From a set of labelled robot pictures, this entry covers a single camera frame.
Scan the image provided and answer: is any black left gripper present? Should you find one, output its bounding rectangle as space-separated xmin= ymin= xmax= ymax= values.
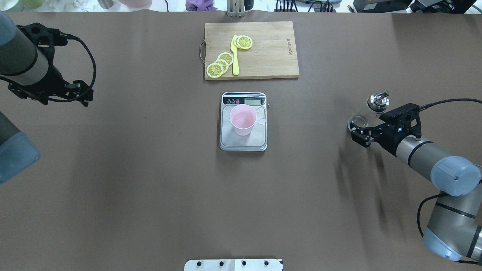
xmin=8 ymin=67 xmax=95 ymax=107

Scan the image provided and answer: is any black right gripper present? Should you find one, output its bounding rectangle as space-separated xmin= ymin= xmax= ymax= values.
xmin=351 ymin=104 xmax=422 ymax=156

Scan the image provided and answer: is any pink plastic cup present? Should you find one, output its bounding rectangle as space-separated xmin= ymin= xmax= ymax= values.
xmin=229 ymin=104 xmax=257 ymax=136

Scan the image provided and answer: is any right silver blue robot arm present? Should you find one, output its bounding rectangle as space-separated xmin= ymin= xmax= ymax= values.
xmin=347 ymin=103 xmax=481 ymax=266

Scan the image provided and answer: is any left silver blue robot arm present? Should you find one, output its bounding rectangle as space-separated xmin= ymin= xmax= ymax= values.
xmin=0 ymin=12 xmax=97 ymax=183

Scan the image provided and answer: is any silver digital kitchen scale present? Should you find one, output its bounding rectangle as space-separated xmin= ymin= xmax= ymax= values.
xmin=219 ymin=91 xmax=267 ymax=152

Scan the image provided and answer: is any wooden cutting board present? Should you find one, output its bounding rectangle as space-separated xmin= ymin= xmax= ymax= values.
xmin=204 ymin=21 xmax=300 ymax=80

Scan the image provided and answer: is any yellow plastic knife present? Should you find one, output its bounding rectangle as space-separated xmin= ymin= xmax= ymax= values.
xmin=230 ymin=35 xmax=239 ymax=76

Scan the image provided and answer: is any middle lemon slice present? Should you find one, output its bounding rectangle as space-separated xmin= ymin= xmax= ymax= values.
xmin=214 ymin=59 xmax=229 ymax=74

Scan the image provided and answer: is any purple cloth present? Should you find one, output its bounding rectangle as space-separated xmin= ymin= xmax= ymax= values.
xmin=185 ymin=0 xmax=217 ymax=12

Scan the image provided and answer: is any black thermos bottle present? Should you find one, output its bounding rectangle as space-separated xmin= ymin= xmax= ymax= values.
xmin=243 ymin=0 xmax=254 ymax=11

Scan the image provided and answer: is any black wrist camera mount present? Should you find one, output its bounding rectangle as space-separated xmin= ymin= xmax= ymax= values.
xmin=17 ymin=23 xmax=68 ymax=59

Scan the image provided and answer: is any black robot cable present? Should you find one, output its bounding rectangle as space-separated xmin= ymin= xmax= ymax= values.
xmin=38 ymin=33 xmax=97 ymax=103

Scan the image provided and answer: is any lemon slice near handle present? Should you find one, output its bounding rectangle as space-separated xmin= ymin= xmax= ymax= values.
xmin=206 ymin=62 xmax=224 ymax=79

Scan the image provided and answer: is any white camera pole base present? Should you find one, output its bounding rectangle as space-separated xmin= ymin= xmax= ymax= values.
xmin=184 ymin=259 xmax=284 ymax=271

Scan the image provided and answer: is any aluminium frame post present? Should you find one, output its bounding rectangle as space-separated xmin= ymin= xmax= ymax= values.
xmin=226 ymin=0 xmax=246 ymax=18

